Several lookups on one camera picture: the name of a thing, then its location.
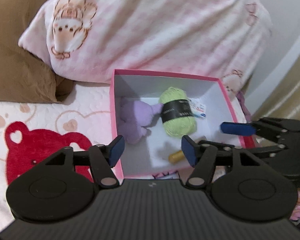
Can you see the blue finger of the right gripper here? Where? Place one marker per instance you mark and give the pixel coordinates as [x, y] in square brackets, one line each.
[219, 145]
[237, 128]

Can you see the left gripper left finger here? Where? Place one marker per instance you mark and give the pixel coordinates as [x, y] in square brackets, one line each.
[102, 159]

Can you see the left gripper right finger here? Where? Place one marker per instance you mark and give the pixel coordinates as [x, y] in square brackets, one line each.
[202, 158]

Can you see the gold cap foundation bottle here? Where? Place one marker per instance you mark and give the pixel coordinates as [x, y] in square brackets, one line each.
[176, 157]

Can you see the purple plush toy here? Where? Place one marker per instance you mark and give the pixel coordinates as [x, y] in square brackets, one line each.
[134, 118]

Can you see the blue white tissue pack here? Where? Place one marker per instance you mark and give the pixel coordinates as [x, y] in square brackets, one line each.
[166, 175]

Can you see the small white blue box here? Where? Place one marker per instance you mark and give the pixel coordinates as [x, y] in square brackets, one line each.
[198, 109]

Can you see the green yarn ball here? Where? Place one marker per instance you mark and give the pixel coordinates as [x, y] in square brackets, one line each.
[176, 115]

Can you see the beige striped curtain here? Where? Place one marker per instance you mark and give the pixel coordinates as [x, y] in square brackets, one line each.
[284, 102]

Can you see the pink cardboard box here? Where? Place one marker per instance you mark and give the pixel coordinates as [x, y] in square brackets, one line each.
[150, 155]

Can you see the white red bear blanket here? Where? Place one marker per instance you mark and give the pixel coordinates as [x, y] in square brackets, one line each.
[30, 132]

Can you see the brown pillow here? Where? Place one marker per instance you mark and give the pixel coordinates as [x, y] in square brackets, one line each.
[24, 77]

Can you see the pink cartoon pillow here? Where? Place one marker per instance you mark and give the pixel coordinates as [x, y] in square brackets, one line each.
[86, 40]

